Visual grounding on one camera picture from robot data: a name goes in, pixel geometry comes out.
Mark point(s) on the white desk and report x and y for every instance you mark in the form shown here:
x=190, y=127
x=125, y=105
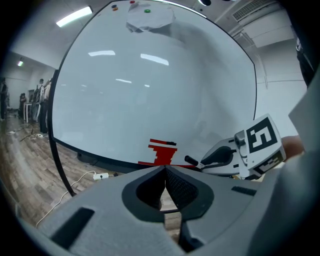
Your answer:
x=28, y=104

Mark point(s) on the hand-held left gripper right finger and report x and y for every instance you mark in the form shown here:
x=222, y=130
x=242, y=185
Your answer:
x=225, y=220

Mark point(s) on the white marker pen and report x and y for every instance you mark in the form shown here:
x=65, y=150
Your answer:
x=191, y=160

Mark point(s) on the red whiteboard eraser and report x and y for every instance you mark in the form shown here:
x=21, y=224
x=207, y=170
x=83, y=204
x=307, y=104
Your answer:
x=163, y=156

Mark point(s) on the person's right forearm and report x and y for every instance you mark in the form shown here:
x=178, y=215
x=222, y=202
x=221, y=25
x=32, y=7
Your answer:
x=292, y=147

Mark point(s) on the white paper sheet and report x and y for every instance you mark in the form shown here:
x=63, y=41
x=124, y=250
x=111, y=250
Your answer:
x=150, y=21

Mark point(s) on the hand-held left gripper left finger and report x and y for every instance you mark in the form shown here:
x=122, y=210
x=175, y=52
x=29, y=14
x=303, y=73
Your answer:
x=105, y=220

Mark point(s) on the large whiteboard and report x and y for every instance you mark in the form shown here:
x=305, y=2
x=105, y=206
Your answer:
x=150, y=87

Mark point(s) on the ceiling air vent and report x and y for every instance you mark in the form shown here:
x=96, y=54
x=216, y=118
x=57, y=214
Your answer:
x=252, y=10

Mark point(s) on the ceiling light panel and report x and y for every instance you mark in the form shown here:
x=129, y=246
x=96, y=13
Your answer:
x=20, y=63
x=75, y=16

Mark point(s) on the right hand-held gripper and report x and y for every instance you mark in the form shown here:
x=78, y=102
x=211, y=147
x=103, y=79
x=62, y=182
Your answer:
x=262, y=135

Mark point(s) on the green round magnet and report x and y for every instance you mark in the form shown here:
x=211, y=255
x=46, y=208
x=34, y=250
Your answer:
x=147, y=11

